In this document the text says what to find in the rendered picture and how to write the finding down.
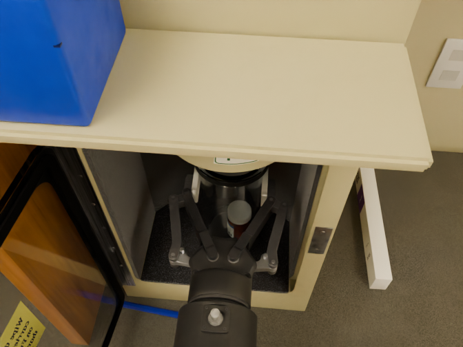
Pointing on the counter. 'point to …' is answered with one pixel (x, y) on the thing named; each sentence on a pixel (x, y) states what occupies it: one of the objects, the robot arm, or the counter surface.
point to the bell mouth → (228, 164)
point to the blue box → (56, 58)
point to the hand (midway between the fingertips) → (231, 173)
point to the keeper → (320, 239)
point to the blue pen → (150, 309)
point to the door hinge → (93, 210)
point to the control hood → (253, 102)
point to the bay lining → (160, 180)
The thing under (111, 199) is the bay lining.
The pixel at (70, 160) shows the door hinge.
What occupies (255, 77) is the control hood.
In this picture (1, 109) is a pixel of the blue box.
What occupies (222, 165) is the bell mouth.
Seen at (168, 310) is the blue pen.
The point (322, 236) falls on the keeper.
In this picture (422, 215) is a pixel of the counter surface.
